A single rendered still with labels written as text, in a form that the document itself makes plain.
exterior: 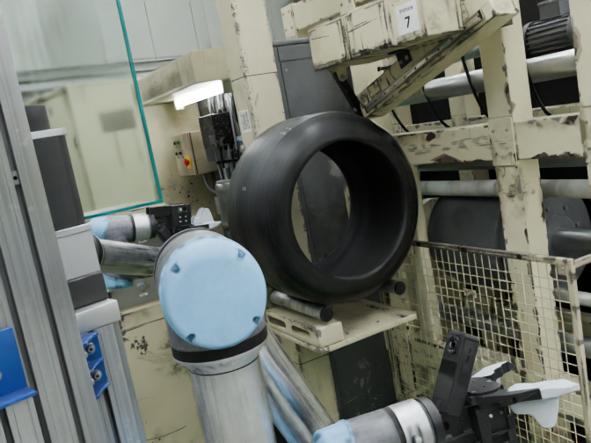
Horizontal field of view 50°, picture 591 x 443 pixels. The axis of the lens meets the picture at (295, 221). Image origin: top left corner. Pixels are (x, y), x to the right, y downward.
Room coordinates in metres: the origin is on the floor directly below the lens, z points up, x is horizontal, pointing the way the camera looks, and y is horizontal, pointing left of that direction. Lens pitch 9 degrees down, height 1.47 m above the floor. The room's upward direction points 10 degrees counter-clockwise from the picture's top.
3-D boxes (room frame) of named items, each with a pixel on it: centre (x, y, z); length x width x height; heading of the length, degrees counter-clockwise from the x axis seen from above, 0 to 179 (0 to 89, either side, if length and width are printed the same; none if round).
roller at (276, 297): (1.96, 0.04, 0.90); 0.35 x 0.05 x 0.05; 28
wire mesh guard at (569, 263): (1.98, -0.48, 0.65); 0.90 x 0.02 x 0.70; 28
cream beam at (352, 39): (2.06, -0.41, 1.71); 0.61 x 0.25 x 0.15; 28
